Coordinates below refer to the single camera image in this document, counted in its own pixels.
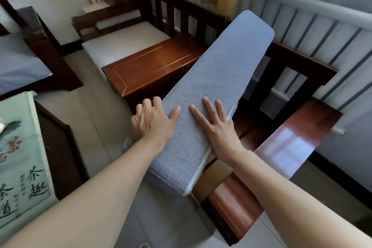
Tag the dark wooden coffee table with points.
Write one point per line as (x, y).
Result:
(17, 169)

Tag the person's right forearm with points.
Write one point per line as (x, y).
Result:
(296, 201)

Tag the person's right hand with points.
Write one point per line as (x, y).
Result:
(223, 140)

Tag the person's left forearm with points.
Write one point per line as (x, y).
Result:
(87, 204)

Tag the white radiator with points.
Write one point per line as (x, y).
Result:
(319, 24)

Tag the long grey sofa cushion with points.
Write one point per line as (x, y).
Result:
(17, 64)

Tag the person's left hand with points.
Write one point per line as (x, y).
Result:
(151, 125)

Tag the dark wooden sofa with console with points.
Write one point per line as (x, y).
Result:
(151, 64)

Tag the long dark wooden sofa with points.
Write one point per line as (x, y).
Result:
(58, 61)

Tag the white side table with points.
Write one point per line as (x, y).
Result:
(94, 8)

